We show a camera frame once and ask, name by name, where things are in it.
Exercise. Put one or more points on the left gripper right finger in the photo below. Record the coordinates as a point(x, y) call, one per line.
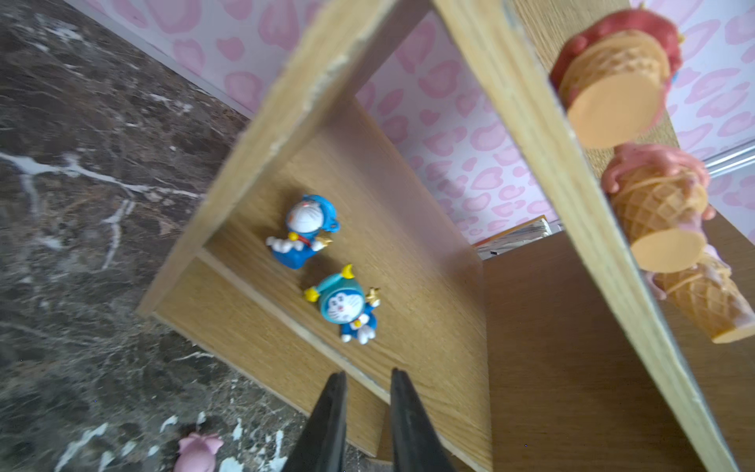
point(415, 444)

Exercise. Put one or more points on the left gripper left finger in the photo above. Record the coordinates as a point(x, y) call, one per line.
point(321, 446)

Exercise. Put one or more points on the blue pink pig figure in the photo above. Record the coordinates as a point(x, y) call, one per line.
point(197, 453)

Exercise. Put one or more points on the small teal figure toy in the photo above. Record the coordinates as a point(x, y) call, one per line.
point(342, 300)

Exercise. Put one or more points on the wooden three-tier shelf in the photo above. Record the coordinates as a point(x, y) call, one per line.
point(550, 357)

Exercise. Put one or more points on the small blue figure toy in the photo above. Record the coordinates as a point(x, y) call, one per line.
point(309, 225)

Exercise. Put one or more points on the pink ice cream cone toy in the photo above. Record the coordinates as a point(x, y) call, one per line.
point(660, 199)

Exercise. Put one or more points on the sprinkled ice cream cone toy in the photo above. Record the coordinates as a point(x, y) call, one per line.
point(613, 78)

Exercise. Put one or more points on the papers and folders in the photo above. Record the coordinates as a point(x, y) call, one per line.
point(516, 237)

